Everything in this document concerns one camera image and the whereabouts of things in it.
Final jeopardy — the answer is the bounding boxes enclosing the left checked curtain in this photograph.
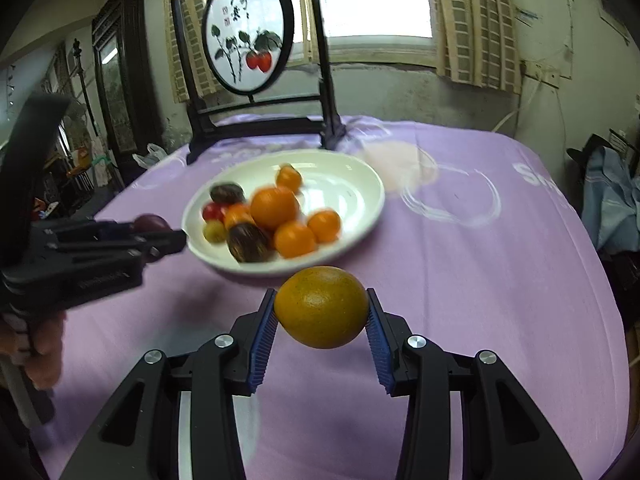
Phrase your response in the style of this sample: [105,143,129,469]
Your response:
[164,0,222,103]

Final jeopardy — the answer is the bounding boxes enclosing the white oval plate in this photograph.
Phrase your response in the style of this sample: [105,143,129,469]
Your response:
[182,150,385,278]

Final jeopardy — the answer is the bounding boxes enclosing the dark brown fruit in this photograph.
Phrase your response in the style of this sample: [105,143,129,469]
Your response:
[227,222,272,263]
[209,182,245,206]

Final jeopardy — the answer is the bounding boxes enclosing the blue clothes pile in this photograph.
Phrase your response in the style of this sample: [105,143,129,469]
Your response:
[582,145,639,255]

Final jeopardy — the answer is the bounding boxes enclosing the yellow-green longan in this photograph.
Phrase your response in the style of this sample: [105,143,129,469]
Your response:
[203,220,228,244]

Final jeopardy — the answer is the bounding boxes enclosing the small orange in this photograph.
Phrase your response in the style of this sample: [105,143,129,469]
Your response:
[307,209,342,244]

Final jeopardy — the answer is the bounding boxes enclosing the small yellow-orange kumquat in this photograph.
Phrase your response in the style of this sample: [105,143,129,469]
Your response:
[276,164,303,194]

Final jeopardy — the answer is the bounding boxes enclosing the large yellow orange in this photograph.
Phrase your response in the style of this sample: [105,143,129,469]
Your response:
[273,266,369,349]

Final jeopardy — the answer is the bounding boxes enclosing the person's left hand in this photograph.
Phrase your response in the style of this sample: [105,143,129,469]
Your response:
[1,311,66,390]

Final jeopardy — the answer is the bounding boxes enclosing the checked curtain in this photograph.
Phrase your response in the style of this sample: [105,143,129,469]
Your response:
[164,0,222,103]
[433,0,522,94]

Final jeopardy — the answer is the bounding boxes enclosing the red cherry tomato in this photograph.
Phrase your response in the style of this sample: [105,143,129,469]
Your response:
[201,202,229,223]

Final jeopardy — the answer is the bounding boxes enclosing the right checked curtain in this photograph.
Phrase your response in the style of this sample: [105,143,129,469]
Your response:
[433,0,522,94]

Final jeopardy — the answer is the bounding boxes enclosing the dark brown fruit front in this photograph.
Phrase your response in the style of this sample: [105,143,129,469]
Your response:
[209,182,245,206]

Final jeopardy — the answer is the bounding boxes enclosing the dark red plum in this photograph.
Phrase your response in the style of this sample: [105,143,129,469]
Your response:
[132,214,171,233]

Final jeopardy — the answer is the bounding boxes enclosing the white plastic bag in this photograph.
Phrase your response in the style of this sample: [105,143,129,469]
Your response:
[132,143,168,170]

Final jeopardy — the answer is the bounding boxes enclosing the round painted screen stand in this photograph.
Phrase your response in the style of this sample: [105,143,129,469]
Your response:
[170,0,346,165]

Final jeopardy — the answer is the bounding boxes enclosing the dark wooden cabinet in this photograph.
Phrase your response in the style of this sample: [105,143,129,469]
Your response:
[91,0,162,184]

